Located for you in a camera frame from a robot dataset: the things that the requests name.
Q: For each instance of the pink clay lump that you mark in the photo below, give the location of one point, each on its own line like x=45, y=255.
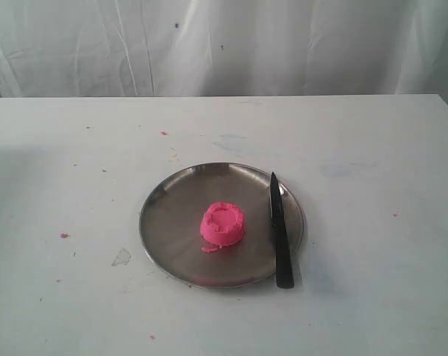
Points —
x=223, y=224

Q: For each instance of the black knife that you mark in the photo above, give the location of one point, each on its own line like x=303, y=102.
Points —
x=284, y=271

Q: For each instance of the round stainless steel plate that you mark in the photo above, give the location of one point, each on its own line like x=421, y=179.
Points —
x=170, y=219

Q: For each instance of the pink dough strip crumb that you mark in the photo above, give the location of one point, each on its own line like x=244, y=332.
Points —
x=210, y=249

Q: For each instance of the white backdrop curtain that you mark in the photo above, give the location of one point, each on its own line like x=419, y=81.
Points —
x=222, y=48

